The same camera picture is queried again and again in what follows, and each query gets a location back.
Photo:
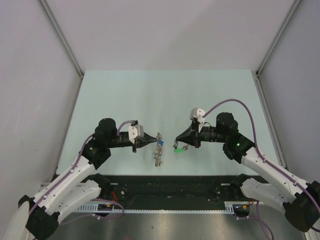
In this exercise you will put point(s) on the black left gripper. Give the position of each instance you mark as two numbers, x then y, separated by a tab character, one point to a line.
145	140

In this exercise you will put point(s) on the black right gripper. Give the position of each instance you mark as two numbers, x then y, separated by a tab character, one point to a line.
191	136

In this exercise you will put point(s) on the green key tag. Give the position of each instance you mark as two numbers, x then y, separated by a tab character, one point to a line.
178	150

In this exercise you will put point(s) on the silver disc keyring organiser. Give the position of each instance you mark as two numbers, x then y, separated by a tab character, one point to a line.
158	152

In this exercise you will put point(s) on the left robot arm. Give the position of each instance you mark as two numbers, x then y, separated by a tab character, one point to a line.
79	183

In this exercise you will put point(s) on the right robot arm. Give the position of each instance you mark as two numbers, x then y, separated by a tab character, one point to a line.
296	198

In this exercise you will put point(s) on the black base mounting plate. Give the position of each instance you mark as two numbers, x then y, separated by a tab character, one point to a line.
189	193

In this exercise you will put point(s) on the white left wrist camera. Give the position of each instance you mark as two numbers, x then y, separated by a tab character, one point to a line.
135	131

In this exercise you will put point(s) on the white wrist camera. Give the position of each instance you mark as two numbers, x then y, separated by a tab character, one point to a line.
135	131
197	115

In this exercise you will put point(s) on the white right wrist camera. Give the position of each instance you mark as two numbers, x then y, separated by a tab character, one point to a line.
197	115

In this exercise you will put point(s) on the white slotted cable duct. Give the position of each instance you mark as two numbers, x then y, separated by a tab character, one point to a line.
93	207

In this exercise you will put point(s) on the aluminium frame left post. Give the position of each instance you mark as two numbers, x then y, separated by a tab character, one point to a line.
57	30

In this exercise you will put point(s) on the aluminium frame post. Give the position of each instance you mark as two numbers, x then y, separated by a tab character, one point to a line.
284	26
57	30

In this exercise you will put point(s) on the aluminium frame right post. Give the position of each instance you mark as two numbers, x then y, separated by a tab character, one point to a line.
284	26

